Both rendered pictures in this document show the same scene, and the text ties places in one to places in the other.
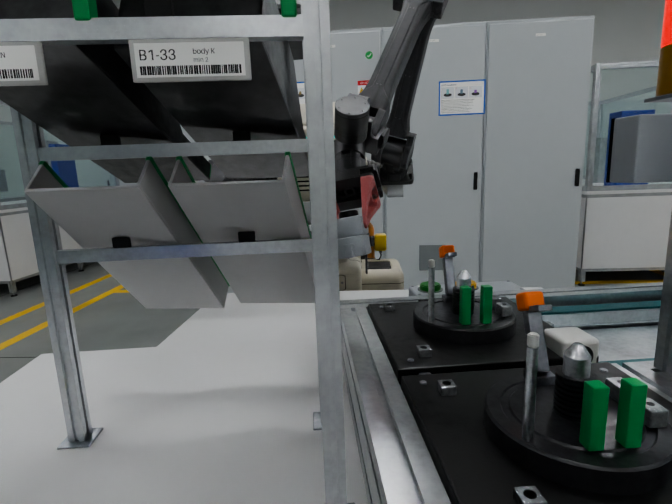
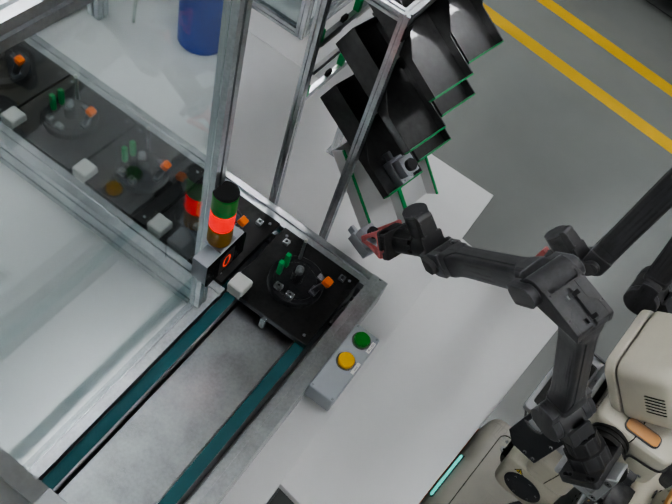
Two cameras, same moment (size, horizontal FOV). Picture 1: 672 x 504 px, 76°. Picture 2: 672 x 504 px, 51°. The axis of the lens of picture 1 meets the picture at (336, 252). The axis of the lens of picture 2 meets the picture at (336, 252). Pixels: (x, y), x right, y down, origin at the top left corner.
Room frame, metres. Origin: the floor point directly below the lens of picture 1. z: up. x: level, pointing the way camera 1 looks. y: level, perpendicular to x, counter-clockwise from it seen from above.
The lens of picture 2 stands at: (0.94, -1.03, 2.44)
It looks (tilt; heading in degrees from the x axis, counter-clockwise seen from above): 54 degrees down; 109
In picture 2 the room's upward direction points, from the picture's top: 23 degrees clockwise
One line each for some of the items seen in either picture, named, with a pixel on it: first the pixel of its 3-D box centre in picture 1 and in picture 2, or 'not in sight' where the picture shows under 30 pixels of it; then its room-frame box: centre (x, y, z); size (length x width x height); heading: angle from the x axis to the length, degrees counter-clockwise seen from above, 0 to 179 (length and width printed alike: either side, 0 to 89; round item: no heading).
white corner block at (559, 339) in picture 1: (569, 349); (239, 285); (0.49, -0.28, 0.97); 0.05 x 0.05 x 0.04; 4
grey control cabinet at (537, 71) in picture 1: (522, 169); not in sight; (3.74, -1.63, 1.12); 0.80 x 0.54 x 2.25; 86
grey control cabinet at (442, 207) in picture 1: (428, 172); not in sight; (3.79, -0.83, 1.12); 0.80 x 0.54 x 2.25; 86
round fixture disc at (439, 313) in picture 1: (462, 318); (295, 281); (0.58, -0.18, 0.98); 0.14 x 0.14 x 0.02
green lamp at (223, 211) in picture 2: not in sight; (225, 200); (0.47, -0.37, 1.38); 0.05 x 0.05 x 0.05
